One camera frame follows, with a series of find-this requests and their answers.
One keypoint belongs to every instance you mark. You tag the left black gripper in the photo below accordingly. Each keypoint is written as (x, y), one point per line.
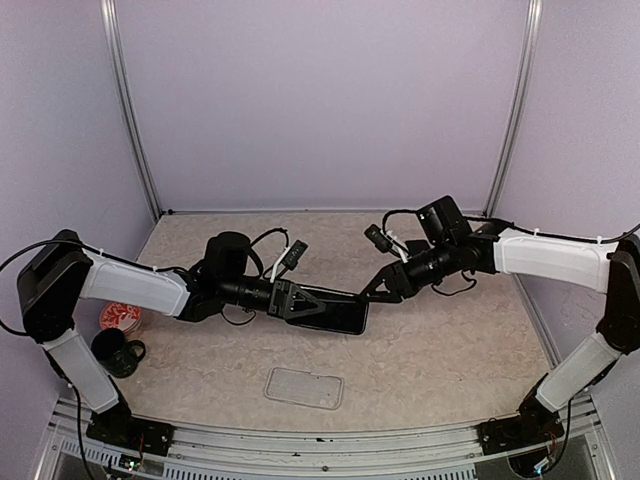
(286, 301)

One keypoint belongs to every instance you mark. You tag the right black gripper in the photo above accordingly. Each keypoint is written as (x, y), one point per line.
(399, 283)

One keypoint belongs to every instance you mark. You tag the black phone case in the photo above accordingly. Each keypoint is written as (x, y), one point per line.
(344, 312)

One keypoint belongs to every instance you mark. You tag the clear plain phone case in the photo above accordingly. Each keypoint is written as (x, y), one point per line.
(304, 388)

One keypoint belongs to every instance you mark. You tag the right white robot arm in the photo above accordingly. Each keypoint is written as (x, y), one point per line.
(453, 246)

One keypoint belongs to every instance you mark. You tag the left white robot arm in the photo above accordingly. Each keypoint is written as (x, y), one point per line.
(65, 270)

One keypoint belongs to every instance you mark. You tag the red white patterned bowl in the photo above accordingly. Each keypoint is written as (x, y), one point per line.
(124, 317)

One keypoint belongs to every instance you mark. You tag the dark green mug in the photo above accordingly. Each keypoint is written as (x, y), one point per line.
(119, 356)

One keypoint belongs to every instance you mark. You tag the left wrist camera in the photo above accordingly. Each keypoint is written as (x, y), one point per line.
(288, 260)

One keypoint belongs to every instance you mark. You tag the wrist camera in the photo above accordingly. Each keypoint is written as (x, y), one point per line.
(288, 260)
(385, 242)

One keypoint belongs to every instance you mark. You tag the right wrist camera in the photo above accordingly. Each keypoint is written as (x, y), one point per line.
(385, 242)

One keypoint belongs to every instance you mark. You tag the front aluminium rail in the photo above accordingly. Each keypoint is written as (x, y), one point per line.
(201, 452)

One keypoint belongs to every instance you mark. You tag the right aluminium frame post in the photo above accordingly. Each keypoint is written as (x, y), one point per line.
(517, 106)

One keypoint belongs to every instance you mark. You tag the aluminium frame post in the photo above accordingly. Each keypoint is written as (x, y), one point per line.
(517, 106)
(114, 43)

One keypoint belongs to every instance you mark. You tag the left aluminium frame post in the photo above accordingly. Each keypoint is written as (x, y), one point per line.
(114, 43)

